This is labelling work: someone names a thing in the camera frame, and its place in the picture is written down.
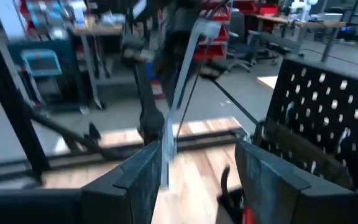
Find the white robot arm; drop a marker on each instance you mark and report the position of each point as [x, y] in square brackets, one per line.
[301, 7]

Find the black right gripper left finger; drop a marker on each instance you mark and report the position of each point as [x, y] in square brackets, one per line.
[129, 199]

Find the tall narrow black bin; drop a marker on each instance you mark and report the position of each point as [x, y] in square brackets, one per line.
[228, 208]

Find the red bin rack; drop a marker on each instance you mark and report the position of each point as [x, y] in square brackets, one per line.
[211, 51]

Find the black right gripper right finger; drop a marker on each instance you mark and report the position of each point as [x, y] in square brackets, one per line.
[275, 199]

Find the wooden workbench with grey legs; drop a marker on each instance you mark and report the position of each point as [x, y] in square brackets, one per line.
[306, 23]

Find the small silver bracket hook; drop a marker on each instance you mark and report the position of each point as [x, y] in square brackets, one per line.
[313, 167]

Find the wooden desk with grey legs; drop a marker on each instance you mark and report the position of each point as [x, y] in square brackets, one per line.
[98, 29]

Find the light blue framed panel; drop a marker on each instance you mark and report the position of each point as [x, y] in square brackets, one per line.
[40, 62]

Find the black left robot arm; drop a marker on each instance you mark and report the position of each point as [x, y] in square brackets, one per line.
[149, 124]

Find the black office chair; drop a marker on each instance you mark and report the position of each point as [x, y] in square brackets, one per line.
[244, 49]

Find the black perforated pegboard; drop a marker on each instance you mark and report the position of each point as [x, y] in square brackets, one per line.
[322, 93]

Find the silver J-shaped peg hook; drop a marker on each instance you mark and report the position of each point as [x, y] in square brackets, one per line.
[288, 112]
[343, 137]

